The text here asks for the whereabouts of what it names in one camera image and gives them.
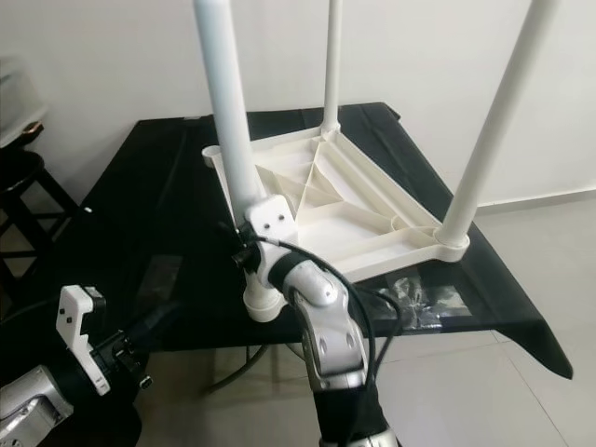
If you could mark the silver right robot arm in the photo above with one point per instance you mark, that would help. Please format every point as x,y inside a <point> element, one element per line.
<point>335,345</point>

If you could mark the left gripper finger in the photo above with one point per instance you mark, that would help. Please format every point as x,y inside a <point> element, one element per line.
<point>158,324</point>

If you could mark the white plastic table leg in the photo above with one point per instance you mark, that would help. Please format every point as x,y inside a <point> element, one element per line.
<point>223,93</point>
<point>494,130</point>
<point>331,65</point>

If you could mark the black stool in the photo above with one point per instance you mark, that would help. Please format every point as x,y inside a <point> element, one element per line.
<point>19,168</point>

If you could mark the translucent grey plastic container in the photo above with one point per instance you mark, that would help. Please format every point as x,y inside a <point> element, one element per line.
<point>19,93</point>

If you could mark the metal table support leg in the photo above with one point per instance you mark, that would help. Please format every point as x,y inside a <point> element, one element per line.
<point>233,372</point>

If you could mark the clear plastic bag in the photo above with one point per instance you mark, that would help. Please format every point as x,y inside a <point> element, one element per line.
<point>428,303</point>

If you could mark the black tablecloth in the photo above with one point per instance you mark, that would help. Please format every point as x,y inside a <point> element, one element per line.
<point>149,214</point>

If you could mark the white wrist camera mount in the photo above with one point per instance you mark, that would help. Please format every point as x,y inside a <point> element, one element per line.
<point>275,214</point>
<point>74,317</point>

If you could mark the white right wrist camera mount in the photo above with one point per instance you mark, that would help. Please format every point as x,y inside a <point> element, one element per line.
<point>275,214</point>

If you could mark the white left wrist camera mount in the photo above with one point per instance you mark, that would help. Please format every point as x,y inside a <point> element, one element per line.
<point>74,317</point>

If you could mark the white plastic table top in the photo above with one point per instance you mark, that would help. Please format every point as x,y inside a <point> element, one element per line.
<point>354,200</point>

